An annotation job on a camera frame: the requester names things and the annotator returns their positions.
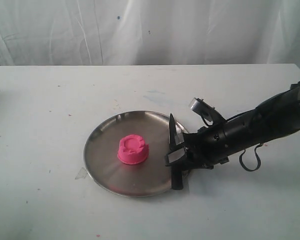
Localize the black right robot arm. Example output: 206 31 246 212
165 81 300 171

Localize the pink clay piece front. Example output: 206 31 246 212
117 134 149 165

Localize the white backdrop curtain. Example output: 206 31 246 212
0 0 300 66

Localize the black-handled knife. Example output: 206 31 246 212
169 113 184 190

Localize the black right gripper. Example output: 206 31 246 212
164 123 230 170

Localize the round steel plate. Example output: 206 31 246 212
84 110 172 197

